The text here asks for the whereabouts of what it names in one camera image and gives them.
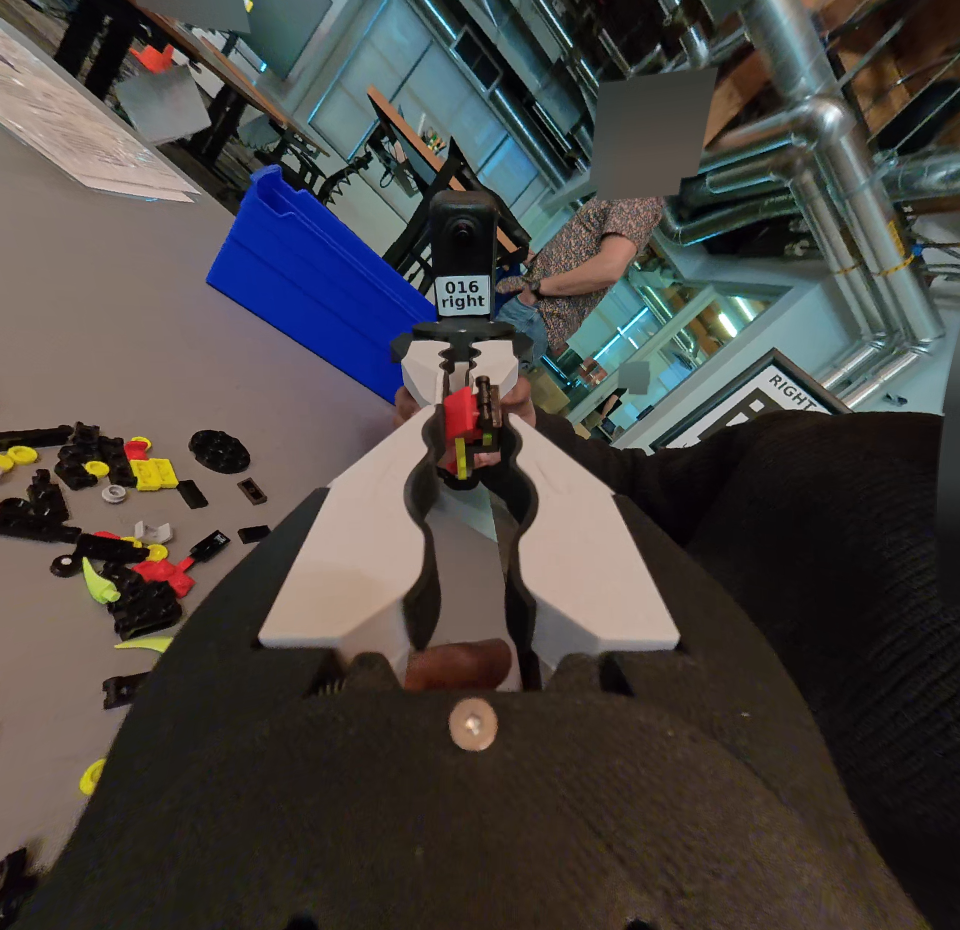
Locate black round lego plate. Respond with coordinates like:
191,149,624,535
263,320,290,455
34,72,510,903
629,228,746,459
188,429,251,474

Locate blue plastic bin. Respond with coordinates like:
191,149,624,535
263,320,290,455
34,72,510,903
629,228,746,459
206,165,444,406

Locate person's left hand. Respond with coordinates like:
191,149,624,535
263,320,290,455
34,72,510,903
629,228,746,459
405,639,515,691

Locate pile of loose lego pieces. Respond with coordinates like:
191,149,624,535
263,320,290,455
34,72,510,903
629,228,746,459
0,420,271,909

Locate black office chair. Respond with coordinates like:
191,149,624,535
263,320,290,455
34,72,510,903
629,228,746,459
247,112,376,204

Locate red yellow black lego assembly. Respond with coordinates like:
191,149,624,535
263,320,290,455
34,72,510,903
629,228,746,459
438,375,502,490

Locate black frame wooden top desk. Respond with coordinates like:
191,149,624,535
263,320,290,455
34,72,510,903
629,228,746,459
56,0,331,166
367,86,530,271

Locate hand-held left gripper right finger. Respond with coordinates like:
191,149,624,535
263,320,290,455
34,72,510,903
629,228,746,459
504,418,681,667

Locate person's right hand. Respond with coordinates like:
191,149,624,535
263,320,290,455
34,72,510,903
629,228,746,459
393,377,539,430

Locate framed black white marker sign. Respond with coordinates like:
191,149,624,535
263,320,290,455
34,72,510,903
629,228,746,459
648,348,852,451

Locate silver ceiling pipes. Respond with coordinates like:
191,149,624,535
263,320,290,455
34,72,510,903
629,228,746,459
645,0,948,414

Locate plastic covered paper sheet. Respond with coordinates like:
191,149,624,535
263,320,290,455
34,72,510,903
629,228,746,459
0,26,202,204

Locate yellow cable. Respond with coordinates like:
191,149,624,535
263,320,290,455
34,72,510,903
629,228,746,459
836,221,918,280

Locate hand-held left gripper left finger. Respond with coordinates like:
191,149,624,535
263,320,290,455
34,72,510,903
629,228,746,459
258,407,444,652

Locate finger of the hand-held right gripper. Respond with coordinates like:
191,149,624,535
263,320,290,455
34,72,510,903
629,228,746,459
468,347,521,408
399,345,455,414

